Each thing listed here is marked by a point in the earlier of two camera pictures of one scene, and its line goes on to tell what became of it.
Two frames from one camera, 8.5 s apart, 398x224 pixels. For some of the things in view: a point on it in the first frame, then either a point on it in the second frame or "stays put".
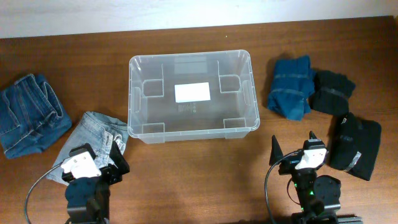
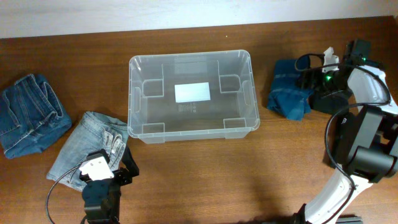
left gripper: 115,174 → 130,163
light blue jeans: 97,130 stays put
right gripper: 290,163 → 313,83
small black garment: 332,92 stays put
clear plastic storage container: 190,96 stays put
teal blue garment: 292,88 stays put
